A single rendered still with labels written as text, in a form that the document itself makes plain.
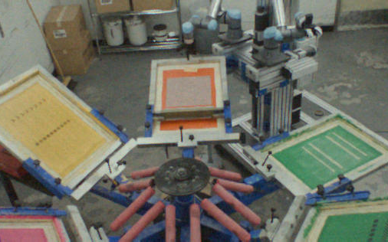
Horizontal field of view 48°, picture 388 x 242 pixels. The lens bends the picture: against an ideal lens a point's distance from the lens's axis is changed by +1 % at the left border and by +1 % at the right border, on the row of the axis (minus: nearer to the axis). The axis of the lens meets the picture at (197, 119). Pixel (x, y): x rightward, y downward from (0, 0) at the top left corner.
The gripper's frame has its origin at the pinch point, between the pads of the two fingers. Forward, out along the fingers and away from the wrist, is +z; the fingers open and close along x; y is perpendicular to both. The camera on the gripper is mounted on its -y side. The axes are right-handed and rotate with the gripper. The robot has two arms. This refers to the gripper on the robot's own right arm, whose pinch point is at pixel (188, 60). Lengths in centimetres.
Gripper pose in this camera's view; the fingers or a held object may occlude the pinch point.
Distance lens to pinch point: 350.6
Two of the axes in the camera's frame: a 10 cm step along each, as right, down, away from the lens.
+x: -0.1, -7.7, 6.3
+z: 0.6, 6.3, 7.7
